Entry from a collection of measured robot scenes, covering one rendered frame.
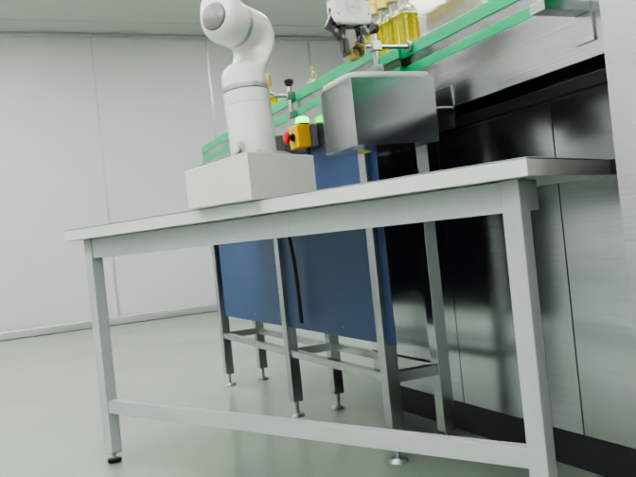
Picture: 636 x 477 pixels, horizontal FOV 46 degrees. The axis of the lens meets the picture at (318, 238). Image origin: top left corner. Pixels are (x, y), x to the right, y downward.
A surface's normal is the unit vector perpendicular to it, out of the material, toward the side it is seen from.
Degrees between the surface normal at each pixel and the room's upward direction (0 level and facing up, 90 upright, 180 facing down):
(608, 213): 90
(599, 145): 90
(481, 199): 90
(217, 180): 90
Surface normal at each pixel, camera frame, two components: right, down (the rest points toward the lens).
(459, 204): -0.66, 0.07
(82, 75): 0.40, -0.04
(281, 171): 0.75, -0.07
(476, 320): -0.91, 0.09
